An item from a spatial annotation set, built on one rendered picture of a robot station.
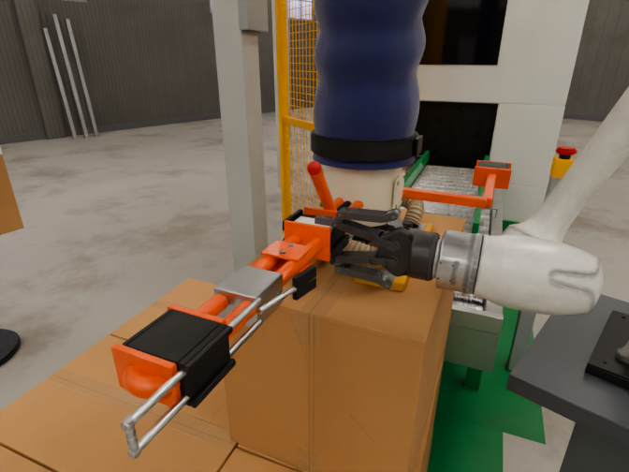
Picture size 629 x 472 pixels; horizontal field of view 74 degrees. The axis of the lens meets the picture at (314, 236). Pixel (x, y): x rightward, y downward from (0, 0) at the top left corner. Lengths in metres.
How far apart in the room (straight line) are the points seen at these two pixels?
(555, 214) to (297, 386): 0.55
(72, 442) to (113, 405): 0.12
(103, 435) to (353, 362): 0.66
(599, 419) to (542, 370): 0.13
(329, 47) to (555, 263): 0.52
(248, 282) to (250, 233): 1.89
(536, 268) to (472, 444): 1.32
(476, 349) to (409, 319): 0.78
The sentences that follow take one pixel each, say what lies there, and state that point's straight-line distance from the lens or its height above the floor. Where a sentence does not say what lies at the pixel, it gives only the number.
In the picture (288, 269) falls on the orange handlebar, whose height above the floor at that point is 1.08.
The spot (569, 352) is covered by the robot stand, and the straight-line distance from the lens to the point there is 1.11.
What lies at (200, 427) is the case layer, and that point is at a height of 0.54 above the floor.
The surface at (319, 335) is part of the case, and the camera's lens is 0.75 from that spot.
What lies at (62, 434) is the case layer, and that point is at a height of 0.54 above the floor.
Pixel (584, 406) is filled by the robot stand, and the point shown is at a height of 0.75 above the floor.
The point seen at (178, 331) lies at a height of 1.10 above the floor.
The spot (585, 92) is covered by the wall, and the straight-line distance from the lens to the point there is 11.91.
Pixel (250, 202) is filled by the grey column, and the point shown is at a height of 0.61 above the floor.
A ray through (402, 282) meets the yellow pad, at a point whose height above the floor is 0.96.
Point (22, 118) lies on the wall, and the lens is 8.99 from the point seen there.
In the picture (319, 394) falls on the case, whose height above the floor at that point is 0.77.
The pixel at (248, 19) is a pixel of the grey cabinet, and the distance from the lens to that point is 2.19.
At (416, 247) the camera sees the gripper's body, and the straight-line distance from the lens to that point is 0.63.
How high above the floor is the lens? 1.35
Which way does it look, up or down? 23 degrees down
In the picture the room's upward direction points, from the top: straight up
